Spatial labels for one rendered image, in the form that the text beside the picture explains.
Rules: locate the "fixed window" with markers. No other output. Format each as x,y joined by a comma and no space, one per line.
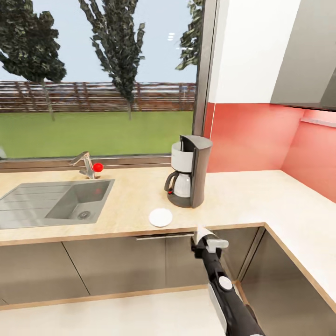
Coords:
121,79

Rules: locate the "cabinet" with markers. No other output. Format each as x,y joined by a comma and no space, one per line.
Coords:
307,77
90,267
282,298

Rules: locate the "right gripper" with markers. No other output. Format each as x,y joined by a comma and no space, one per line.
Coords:
202,253

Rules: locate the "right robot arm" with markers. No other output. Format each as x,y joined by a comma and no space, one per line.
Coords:
236,318

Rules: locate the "coffee maker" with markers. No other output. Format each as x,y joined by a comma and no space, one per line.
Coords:
189,159

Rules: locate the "paper coffee filter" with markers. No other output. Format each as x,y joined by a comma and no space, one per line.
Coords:
202,232

